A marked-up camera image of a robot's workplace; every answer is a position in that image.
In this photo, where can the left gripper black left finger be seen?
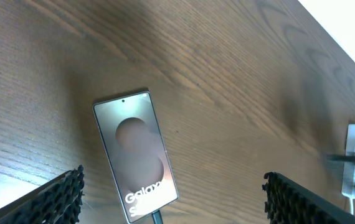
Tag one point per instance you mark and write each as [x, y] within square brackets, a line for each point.
[57, 202]

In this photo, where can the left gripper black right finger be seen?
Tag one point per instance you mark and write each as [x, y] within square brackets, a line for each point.
[289, 203]

